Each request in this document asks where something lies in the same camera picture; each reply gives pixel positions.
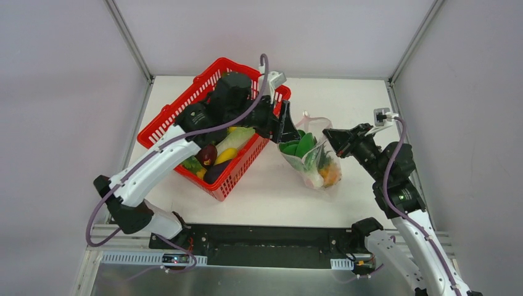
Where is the green leafy bok choy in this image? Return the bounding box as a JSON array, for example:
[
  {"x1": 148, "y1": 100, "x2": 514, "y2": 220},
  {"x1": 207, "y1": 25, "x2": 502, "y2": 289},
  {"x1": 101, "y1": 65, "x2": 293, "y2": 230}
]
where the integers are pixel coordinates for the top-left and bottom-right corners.
[{"x1": 278, "y1": 130, "x2": 318, "y2": 172}]

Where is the clear zip top bag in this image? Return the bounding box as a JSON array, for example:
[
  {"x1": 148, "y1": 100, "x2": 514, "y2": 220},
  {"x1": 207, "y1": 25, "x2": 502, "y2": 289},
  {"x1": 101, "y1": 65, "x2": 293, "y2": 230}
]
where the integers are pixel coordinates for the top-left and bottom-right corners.
[{"x1": 278, "y1": 111, "x2": 342, "y2": 190}]

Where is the toy pineapple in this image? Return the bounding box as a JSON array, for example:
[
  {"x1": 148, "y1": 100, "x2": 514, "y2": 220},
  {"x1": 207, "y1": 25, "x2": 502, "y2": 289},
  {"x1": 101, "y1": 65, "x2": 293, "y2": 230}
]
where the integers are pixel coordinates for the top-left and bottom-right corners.
[{"x1": 317, "y1": 151, "x2": 342, "y2": 188}]

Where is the red plastic shopping basket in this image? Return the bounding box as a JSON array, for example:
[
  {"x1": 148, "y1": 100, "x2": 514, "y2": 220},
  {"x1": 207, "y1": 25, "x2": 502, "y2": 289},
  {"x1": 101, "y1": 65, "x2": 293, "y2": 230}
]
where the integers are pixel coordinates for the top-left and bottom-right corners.
[{"x1": 137, "y1": 57, "x2": 270, "y2": 202}]

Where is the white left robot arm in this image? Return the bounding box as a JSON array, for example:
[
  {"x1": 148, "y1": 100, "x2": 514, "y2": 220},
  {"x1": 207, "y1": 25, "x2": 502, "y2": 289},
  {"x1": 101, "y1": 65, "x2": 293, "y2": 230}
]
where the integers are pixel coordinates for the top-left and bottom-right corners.
[{"x1": 94, "y1": 71, "x2": 300, "y2": 250}]

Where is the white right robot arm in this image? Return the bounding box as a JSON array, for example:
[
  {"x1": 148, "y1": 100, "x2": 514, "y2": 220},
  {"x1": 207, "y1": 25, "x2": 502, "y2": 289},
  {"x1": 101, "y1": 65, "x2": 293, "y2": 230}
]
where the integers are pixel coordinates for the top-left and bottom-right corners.
[{"x1": 323, "y1": 123, "x2": 478, "y2": 295}]

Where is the white chinese cabbage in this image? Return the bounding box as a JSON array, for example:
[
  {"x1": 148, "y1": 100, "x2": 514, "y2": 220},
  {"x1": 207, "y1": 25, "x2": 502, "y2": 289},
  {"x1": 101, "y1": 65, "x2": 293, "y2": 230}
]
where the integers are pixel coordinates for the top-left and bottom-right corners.
[{"x1": 216, "y1": 127, "x2": 255, "y2": 156}]

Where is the yellow mango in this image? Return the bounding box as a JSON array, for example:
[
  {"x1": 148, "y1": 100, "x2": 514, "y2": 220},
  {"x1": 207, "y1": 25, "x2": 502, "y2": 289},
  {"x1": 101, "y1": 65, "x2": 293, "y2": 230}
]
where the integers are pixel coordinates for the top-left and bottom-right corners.
[{"x1": 214, "y1": 148, "x2": 238, "y2": 165}]

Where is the dark red round fruit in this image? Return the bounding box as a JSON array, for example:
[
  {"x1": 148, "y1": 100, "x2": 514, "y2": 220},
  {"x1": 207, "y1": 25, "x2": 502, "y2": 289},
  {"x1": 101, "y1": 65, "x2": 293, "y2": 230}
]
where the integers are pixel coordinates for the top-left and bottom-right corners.
[{"x1": 196, "y1": 144, "x2": 218, "y2": 168}]

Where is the purple eggplant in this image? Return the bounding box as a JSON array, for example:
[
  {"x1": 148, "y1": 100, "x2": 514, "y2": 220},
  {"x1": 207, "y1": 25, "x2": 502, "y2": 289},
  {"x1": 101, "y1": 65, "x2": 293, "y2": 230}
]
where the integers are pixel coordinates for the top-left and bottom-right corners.
[{"x1": 203, "y1": 160, "x2": 232, "y2": 184}]

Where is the green parsley sprig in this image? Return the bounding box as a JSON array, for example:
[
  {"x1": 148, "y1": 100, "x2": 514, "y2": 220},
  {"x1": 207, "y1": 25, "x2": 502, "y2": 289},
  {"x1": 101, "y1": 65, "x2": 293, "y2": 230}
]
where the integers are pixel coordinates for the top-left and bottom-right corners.
[{"x1": 181, "y1": 156, "x2": 207, "y2": 175}]

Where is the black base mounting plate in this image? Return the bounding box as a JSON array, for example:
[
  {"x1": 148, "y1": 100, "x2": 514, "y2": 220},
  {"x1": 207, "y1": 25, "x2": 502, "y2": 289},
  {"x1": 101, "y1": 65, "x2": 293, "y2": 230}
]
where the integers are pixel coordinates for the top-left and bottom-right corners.
[{"x1": 149, "y1": 224, "x2": 377, "y2": 274}]

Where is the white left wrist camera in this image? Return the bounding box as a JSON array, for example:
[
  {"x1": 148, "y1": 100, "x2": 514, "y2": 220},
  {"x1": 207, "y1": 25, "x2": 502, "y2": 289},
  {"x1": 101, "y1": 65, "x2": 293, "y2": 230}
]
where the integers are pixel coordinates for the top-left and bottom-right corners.
[{"x1": 258, "y1": 71, "x2": 287, "y2": 103}]

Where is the aluminium frame rail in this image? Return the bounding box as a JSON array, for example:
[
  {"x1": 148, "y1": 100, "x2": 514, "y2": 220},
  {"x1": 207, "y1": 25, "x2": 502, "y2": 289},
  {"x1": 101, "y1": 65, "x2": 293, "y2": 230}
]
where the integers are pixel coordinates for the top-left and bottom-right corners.
[{"x1": 90, "y1": 224, "x2": 455, "y2": 259}]

